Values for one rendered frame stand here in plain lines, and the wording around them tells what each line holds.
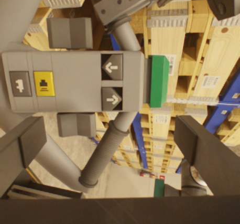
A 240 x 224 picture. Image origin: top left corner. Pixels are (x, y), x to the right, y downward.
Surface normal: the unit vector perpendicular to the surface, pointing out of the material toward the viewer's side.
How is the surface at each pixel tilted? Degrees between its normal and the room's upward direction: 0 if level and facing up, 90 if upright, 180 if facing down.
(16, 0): 69
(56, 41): 57
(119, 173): 90
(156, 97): 74
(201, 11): 90
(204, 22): 90
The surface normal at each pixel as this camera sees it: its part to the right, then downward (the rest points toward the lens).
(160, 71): 0.03, 0.29
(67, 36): 0.32, 0.27
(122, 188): -0.17, -0.51
